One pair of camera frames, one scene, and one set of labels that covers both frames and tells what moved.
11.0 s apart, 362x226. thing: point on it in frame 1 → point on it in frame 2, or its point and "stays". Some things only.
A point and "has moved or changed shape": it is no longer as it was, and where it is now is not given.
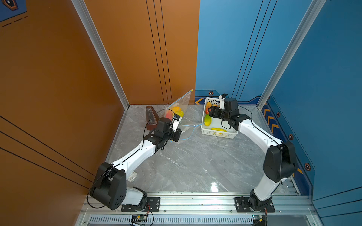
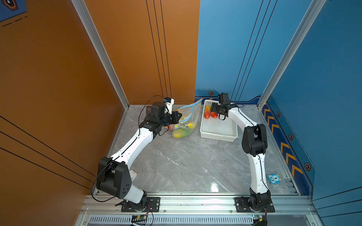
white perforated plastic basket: (218, 128) stays
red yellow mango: (208, 105) has moved or changed shape
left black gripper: (176, 135) → (175, 119)
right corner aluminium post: (308, 21) stays
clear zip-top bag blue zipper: (178, 107) → (188, 121)
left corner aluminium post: (85, 16) stays
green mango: (207, 120) → (181, 133)
